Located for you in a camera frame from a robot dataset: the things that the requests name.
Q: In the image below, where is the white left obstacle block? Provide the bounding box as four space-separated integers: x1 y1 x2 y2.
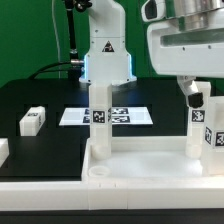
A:
0 138 9 167

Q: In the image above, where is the white front obstacle rail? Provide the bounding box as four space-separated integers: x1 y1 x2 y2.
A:
0 178 224 211

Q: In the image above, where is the black cable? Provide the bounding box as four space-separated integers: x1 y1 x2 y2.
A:
28 62 83 80

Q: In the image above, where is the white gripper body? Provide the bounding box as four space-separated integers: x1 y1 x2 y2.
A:
147 18 224 78

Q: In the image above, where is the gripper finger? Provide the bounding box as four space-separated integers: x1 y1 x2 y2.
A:
177 76 204 108

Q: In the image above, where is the white cable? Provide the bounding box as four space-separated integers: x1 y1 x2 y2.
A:
50 0 63 79

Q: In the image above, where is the white desk top tray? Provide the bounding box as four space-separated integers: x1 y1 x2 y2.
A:
81 136 224 188

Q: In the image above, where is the fiducial marker sheet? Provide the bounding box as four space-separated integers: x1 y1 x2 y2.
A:
59 107 153 126

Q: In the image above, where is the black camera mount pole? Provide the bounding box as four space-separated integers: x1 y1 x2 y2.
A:
63 0 92 80

